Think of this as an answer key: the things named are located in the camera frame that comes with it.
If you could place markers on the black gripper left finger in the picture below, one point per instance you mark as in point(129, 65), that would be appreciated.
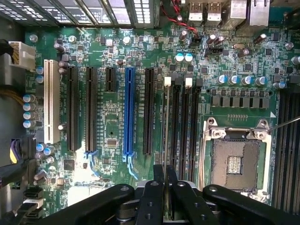
point(150, 201)

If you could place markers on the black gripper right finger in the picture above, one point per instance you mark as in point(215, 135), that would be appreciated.
point(187, 201)

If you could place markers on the RAM slot with black latch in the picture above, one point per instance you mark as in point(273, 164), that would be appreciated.
point(197, 117)
point(177, 117)

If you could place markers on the black RAM slot bank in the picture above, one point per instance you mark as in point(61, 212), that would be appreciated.
point(287, 145)

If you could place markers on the RAM slot with white latch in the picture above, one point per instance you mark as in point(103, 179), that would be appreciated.
point(188, 82)
point(167, 81)

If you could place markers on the silver CPU socket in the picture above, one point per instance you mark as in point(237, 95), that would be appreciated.
point(234, 161)

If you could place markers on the long black expansion slot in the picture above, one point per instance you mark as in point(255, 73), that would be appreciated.
point(91, 107)
point(72, 107)
point(149, 110)

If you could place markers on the blue expansion slot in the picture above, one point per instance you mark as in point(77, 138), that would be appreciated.
point(129, 110)

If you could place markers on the green motherboard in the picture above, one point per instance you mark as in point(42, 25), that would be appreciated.
point(112, 112)

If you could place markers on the grey choke row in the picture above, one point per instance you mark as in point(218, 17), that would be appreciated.
point(240, 102)

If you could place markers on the black SATA connector stack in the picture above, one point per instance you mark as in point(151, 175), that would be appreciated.
point(32, 202)

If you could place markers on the thin metal locking lever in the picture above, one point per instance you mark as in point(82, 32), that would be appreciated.
point(286, 123)

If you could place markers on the short black expansion slot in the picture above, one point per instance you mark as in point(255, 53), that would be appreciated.
point(110, 79)

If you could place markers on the white PCI expansion slot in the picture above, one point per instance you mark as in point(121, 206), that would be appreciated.
point(52, 100)

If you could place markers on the black fan header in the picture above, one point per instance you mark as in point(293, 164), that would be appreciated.
point(213, 51)

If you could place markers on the grey PC case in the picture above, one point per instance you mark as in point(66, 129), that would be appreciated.
point(11, 117)

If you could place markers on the silver USB port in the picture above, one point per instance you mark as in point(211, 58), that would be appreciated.
point(195, 10)
point(214, 11)

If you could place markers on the white power connector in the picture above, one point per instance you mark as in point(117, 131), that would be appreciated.
point(23, 55)

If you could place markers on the silver network port block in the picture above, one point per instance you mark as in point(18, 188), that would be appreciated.
point(259, 12)
point(237, 12)

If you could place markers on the metal expansion slot covers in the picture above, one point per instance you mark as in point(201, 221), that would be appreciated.
point(77, 10)

